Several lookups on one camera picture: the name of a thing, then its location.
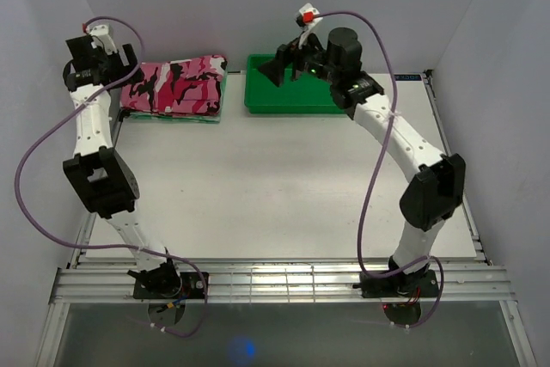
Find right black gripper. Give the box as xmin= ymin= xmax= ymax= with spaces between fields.
xmin=258 ymin=28 xmax=339 ymax=88

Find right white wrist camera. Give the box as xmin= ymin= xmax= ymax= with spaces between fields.
xmin=295 ymin=3 xmax=322 ymax=49

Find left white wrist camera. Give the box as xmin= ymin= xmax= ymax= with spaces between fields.
xmin=84 ymin=23 xmax=118 ymax=55

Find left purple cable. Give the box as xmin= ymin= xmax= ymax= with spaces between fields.
xmin=15 ymin=17 xmax=210 ymax=338

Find green plastic tray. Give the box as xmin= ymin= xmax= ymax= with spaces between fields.
xmin=244 ymin=54 xmax=344 ymax=115

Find dark label sticker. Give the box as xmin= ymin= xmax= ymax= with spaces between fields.
xmin=394 ymin=74 xmax=422 ymax=82

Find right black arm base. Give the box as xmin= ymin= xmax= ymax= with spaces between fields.
xmin=352 ymin=270 xmax=439 ymax=298

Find aluminium rail frame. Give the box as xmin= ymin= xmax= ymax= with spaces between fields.
xmin=55 ymin=75 xmax=518 ymax=366

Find folded green white trousers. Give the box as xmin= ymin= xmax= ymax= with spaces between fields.
xmin=121 ymin=110 xmax=221 ymax=124

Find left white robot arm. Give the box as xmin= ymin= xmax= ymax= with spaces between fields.
xmin=63 ymin=34 xmax=182 ymax=298

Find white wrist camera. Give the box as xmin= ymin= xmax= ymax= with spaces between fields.
xmin=84 ymin=23 xmax=118 ymax=55
xmin=295 ymin=3 xmax=322 ymax=49

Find pink camouflage trousers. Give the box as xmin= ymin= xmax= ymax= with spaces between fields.
xmin=119 ymin=54 xmax=228 ymax=118

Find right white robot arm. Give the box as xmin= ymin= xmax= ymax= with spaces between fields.
xmin=258 ymin=28 xmax=466 ymax=297

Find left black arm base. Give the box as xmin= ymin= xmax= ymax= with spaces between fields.
xmin=131 ymin=272 xmax=210 ymax=301

